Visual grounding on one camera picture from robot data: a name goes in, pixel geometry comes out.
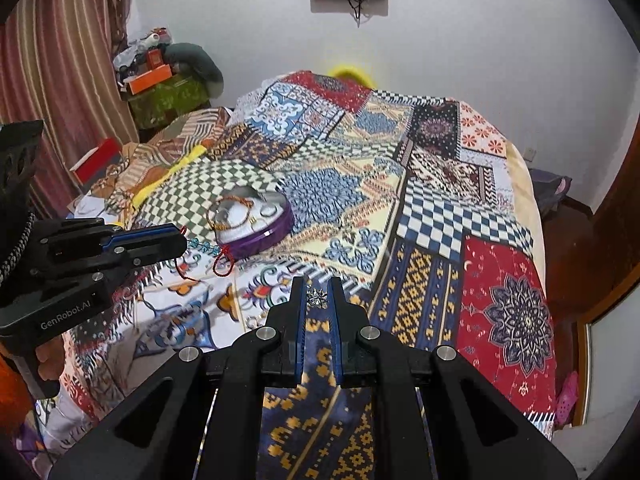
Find red cord bracelet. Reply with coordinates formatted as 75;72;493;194
172;227;238;281

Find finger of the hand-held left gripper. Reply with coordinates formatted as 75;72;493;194
30;232;188;286
35;217;181;256

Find striped curtain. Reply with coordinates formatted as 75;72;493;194
0;0;146;216

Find red box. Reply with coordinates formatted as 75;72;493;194
70;138;123;186

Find yellow ring-shaped object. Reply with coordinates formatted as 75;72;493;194
327;63;376;88

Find black monitor cable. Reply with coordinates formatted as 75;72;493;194
347;0;373;28

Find wooden wardrobe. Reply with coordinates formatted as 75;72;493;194
572;110;640;428

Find person's left hand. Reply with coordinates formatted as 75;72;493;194
32;332;66;386

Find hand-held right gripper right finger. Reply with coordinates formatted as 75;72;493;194
326;276;581;480

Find orange box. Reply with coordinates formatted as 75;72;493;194
125;66;173;96

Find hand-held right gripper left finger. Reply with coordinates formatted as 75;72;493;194
47;276;308;480

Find dark bag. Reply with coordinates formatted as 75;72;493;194
530;167;573;218

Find brown striped blanket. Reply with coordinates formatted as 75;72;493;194
70;107;233;211

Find pink slipper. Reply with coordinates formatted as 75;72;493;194
555;370;580;426

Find purple heart-shaped jewelry box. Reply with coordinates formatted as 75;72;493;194
207;185;296;259

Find patchwork bedspread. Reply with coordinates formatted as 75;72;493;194
60;70;558;480

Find braided gripper cable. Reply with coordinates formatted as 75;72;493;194
0;212;36;291

